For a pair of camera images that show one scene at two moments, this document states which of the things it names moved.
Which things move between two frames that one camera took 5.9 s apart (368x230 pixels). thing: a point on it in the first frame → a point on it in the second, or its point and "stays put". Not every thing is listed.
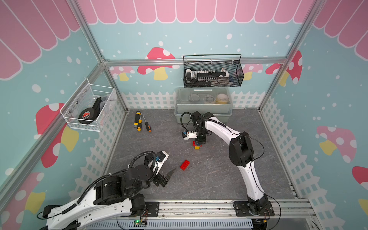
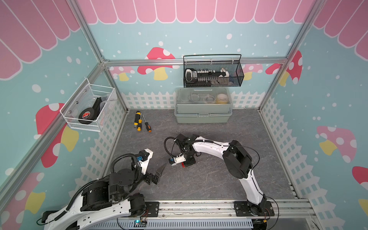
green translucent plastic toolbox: (219, 101) stays put
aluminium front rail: (293, 208) stays put
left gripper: (159, 177) → (149, 178)
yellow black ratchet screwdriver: (138, 120) stays put
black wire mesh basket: (215, 70) stays put
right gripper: (200, 142) → (188, 163)
